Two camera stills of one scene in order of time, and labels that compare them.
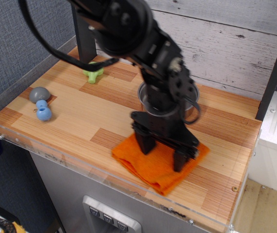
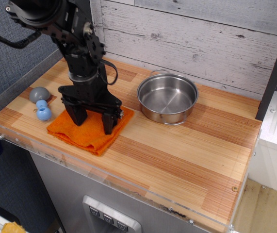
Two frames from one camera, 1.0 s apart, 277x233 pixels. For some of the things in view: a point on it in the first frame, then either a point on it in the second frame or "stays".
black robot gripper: x=168 y=127 -> x=89 y=90
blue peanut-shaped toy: x=43 y=113 stays
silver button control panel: x=100 y=218 stays
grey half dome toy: x=39 y=93 stays
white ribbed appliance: x=273 y=164 stays
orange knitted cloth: x=156 y=169 -> x=90 y=136
